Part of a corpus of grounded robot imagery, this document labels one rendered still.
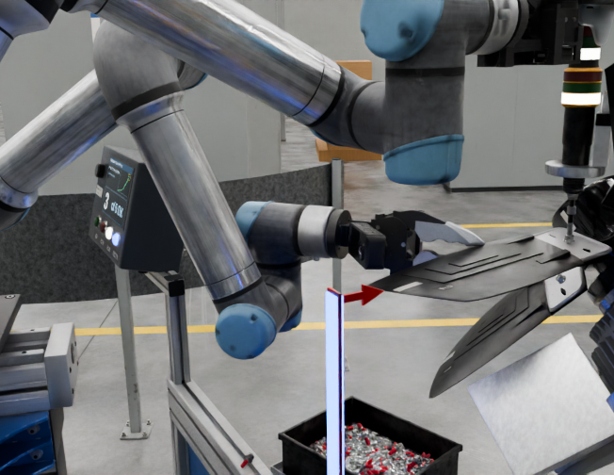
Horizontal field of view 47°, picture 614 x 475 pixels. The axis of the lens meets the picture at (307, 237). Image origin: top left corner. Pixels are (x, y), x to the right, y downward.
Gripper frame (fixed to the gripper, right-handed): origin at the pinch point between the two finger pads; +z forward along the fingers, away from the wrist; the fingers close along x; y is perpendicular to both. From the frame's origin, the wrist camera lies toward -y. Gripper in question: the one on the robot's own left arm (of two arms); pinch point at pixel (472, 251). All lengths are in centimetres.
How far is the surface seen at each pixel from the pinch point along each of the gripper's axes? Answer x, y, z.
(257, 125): -8, 361, -227
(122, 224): 3, 6, -61
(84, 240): 30, 102, -157
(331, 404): 14.4, -22.9, -9.7
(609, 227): -3.7, 6.1, 16.0
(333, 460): 21.2, -22.4, -9.4
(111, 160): -7, 16, -72
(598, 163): -12.0, 1.1, 14.0
